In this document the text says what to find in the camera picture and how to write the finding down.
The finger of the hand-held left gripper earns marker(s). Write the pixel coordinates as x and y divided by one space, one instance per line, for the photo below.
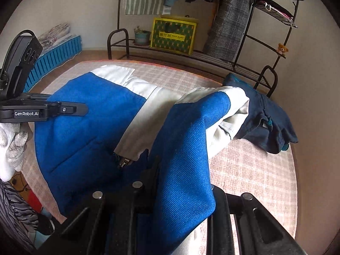
69 109

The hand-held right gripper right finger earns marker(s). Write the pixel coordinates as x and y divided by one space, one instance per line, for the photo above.
221 225

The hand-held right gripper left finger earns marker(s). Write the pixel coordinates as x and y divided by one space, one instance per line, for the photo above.
148 183

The grey and blue jacket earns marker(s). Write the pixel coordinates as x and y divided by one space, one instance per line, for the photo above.
93 117

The black metal clothes rack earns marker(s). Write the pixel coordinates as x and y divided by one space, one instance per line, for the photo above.
265 45

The person's left hand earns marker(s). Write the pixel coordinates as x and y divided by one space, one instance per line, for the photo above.
13 151

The blue ribbed panel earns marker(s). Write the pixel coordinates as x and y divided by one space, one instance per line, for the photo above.
53 58

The beige plaid blanket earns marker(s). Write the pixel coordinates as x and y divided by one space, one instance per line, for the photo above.
252 178

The brown cardboard box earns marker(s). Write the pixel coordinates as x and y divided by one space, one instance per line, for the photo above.
17 182

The folded patterned bedding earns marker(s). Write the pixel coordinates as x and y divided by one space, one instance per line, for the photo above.
55 35

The red box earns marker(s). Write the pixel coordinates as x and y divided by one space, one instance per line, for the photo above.
34 202

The person's striped garment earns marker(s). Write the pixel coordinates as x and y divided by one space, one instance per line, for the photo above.
13 212

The potted plant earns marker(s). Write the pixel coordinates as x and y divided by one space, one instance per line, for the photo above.
142 37

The navy blue garment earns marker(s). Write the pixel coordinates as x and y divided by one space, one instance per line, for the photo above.
265 111

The yellow and green box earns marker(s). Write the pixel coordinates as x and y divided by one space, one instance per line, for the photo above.
172 35

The grey plaid coat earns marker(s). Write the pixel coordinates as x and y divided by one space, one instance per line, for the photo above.
228 26

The small teddy bear toy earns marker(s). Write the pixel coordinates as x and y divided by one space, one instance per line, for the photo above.
282 50

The black bag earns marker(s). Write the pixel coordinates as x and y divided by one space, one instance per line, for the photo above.
273 6

